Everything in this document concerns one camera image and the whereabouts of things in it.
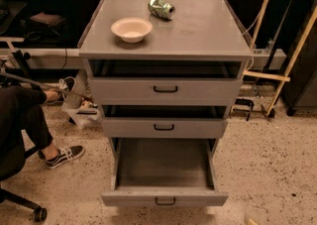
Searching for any grey bottom drawer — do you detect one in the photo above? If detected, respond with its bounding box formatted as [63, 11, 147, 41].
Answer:
[102, 138, 228, 207]

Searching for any grey drawer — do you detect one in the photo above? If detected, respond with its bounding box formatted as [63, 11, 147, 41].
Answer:
[102, 138, 228, 207]
[88, 59, 243, 106]
[102, 105, 228, 139]

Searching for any grey drawer cabinet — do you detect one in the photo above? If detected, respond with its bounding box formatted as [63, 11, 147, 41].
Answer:
[79, 0, 252, 149]

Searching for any grey middle drawer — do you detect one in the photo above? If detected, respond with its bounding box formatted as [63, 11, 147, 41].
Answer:
[102, 105, 228, 139]

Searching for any grey top drawer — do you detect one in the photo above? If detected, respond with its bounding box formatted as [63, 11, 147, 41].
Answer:
[88, 59, 243, 106]

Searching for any crushed green soda can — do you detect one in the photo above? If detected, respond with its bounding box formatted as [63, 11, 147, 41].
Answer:
[148, 0, 175, 20]

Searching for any black white sneaker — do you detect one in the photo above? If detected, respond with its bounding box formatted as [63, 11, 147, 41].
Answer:
[53, 76, 75, 101]
[46, 146, 85, 169]

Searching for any brown box on shelf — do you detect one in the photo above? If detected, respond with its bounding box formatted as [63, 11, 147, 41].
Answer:
[29, 12, 65, 27]

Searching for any seated person in black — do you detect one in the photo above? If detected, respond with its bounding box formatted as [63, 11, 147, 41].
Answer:
[0, 86, 59, 179]

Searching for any black office chair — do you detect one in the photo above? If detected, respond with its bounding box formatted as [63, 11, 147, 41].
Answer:
[0, 146, 48, 223]

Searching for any wooden A-frame stand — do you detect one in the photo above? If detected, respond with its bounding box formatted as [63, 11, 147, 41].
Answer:
[243, 0, 317, 118]

